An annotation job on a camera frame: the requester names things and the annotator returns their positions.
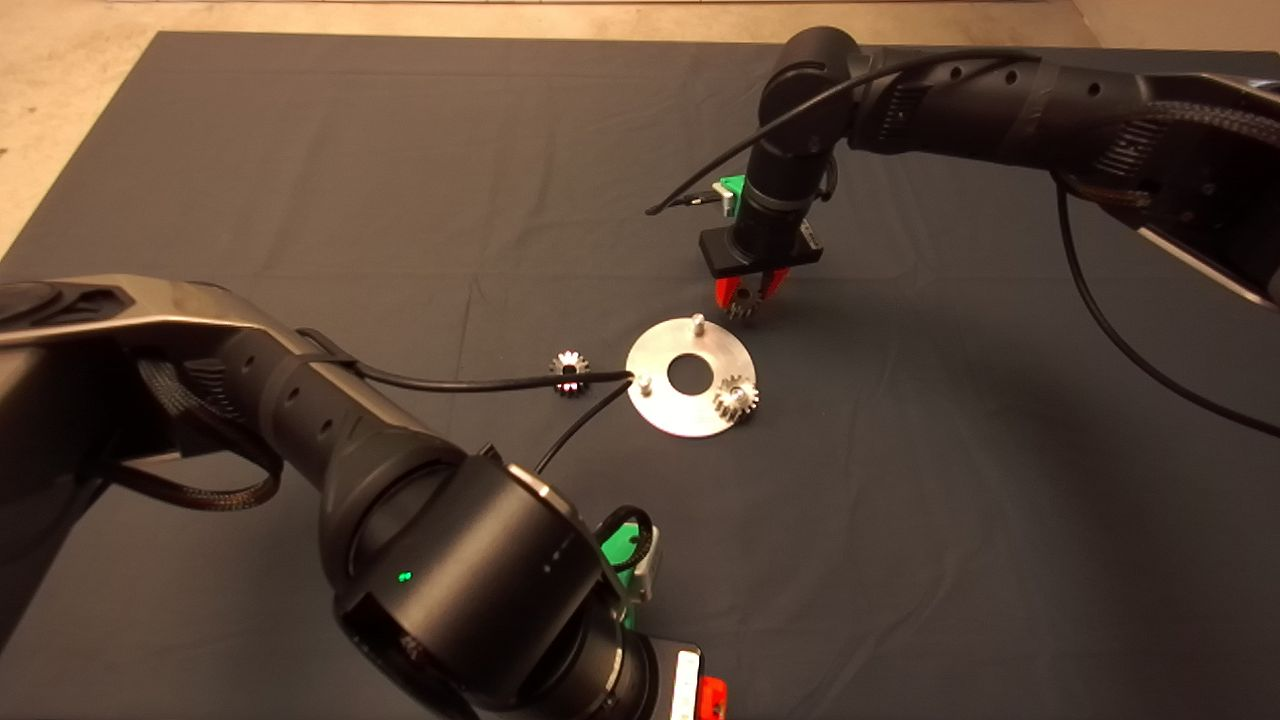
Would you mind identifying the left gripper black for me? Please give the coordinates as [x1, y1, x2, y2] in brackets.
[628, 632, 729, 720]

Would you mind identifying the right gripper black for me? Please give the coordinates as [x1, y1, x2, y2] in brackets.
[698, 222, 824, 307]

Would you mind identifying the round metal carrier plate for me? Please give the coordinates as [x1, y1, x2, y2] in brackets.
[626, 313, 758, 439]

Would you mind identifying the dark table cloth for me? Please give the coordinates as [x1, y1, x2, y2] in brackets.
[0, 32, 1280, 720]

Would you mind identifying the thin black right camera cable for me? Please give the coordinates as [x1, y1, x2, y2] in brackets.
[645, 48, 1280, 439]

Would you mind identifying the thin black camera cable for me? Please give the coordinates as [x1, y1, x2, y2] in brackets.
[645, 48, 1280, 439]
[298, 328, 656, 576]

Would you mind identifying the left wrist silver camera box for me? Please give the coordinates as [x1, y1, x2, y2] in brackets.
[628, 545, 663, 603]

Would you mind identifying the left wrist green camera mount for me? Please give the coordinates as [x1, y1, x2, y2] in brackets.
[597, 525, 643, 631]

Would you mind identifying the thin black left camera cable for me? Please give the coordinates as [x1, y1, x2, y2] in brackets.
[298, 328, 656, 576]

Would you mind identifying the right arm braided black hose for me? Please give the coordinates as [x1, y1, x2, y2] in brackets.
[1055, 100, 1280, 209]

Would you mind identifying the arm braided black hose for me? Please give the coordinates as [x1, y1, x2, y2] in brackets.
[108, 358, 285, 513]
[1055, 100, 1280, 209]

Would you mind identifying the left arm braided black hose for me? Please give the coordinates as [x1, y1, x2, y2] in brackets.
[108, 358, 285, 513]

